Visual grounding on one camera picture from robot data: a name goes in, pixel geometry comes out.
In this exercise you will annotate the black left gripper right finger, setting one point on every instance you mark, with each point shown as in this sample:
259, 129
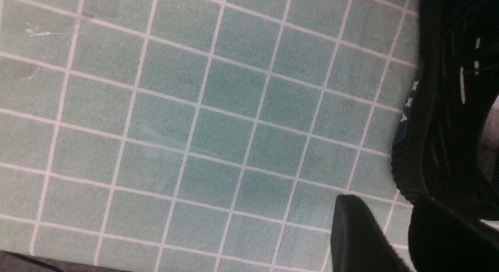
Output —
442, 240

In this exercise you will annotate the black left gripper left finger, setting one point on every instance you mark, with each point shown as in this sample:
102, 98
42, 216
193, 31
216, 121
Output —
357, 242

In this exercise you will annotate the black knit sneaker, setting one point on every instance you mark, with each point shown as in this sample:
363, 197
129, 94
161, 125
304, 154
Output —
436, 146

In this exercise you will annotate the green checked floor mat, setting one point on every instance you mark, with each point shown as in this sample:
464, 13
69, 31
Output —
199, 135

